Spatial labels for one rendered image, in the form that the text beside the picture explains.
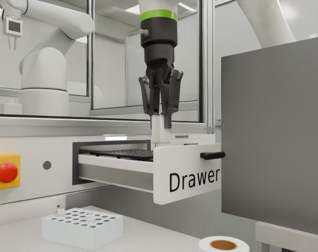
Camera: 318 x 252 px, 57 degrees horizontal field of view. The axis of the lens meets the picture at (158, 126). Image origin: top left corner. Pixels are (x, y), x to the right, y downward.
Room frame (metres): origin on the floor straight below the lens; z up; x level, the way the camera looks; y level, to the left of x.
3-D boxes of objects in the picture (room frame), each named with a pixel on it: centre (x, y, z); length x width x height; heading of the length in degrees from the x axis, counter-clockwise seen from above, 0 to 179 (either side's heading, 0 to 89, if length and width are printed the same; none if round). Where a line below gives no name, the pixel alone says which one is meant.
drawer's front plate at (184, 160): (0.66, -0.09, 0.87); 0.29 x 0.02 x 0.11; 137
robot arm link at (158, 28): (0.71, 0.00, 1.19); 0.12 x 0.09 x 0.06; 137
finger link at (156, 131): (0.72, 0.00, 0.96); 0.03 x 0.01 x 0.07; 137
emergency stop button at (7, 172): (0.59, 0.31, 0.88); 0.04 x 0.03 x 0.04; 137
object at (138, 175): (0.81, 0.06, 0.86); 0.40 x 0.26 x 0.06; 47
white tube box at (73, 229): (0.55, 0.14, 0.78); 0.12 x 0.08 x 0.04; 62
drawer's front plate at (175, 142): (1.09, -0.09, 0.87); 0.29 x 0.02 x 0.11; 137
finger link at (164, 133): (0.70, -0.02, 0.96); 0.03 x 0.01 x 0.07; 137
